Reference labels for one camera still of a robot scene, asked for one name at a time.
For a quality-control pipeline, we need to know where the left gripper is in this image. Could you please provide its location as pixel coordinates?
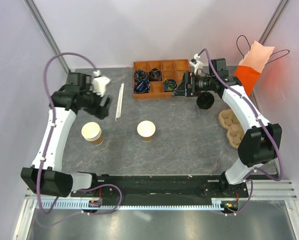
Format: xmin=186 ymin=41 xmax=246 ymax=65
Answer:
xmin=80 ymin=83 xmax=112 ymax=120

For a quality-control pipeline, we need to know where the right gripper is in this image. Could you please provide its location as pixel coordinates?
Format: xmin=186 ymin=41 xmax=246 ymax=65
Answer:
xmin=171 ymin=71 xmax=215 ymax=98

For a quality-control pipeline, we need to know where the stack of paper cups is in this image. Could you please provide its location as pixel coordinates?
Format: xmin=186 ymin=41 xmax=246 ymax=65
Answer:
xmin=81 ymin=122 xmax=103 ymax=146

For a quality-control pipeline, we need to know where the stack of black lids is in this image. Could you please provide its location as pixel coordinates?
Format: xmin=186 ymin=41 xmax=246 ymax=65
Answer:
xmin=196 ymin=91 xmax=215 ymax=110

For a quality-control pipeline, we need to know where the single brown paper cup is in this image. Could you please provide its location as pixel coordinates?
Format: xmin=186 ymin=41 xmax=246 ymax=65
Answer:
xmin=137 ymin=120 xmax=156 ymax=142

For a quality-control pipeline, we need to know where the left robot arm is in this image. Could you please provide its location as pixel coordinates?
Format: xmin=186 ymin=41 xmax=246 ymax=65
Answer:
xmin=20 ymin=70 xmax=112 ymax=198

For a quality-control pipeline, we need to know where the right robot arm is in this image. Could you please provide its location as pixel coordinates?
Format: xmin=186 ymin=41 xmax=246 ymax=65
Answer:
xmin=172 ymin=56 xmax=282 ymax=197

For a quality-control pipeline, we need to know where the green yellow rolled tie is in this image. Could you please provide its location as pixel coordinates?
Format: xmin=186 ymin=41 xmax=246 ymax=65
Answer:
xmin=163 ymin=78 xmax=178 ymax=92

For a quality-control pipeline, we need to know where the white wrapped straw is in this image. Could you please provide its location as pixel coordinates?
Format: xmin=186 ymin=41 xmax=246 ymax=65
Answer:
xmin=115 ymin=83 xmax=125 ymax=122

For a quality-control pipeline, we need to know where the wooden compartment tray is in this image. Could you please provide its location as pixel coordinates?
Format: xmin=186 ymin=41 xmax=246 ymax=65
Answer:
xmin=133 ymin=59 xmax=190 ymax=100

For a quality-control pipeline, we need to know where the black brown rolled tie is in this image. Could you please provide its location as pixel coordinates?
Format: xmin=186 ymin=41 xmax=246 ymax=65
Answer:
xmin=148 ymin=68 xmax=162 ymax=82

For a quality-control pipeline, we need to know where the blue striped rolled tie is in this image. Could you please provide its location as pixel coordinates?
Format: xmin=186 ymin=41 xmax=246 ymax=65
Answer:
xmin=133 ymin=79 xmax=151 ymax=94

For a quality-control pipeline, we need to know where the dark patterned rolled tie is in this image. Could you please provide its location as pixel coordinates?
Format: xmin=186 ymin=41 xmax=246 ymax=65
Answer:
xmin=134 ymin=69 xmax=148 ymax=82

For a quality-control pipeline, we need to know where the cardboard cup carrier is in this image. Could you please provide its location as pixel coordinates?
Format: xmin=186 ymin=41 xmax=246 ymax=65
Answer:
xmin=218 ymin=109 xmax=245 ymax=149

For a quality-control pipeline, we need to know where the orange paper bag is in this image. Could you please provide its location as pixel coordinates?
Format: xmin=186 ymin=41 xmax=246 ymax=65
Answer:
xmin=233 ymin=34 xmax=290 ymax=97

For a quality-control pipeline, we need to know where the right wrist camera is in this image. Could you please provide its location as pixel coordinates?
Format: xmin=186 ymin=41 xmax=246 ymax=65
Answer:
xmin=189 ymin=53 xmax=204 ymax=75

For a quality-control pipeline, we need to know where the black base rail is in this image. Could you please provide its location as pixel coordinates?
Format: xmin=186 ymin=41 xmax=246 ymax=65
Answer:
xmin=70 ymin=173 xmax=249 ymax=206

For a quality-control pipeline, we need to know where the white cable duct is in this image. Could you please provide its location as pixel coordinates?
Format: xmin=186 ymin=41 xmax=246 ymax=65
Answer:
xmin=35 ymin=198 xmax=243 ymax=211

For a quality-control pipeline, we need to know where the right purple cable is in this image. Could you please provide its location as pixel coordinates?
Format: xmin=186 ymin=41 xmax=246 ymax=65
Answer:
xmin=200 ymin=48 xmax=284 ymax=216

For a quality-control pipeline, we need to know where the purple cable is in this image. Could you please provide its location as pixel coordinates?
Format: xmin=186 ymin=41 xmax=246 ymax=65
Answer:
xmin=200 ymin=48 xmax=284 ymax=216
xmin=34 ymin=52 xmax=123 ymax=227

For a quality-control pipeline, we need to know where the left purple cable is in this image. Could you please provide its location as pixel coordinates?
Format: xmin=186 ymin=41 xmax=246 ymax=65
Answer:
xmin=34 ymin=52 xmax=123 ymax=227

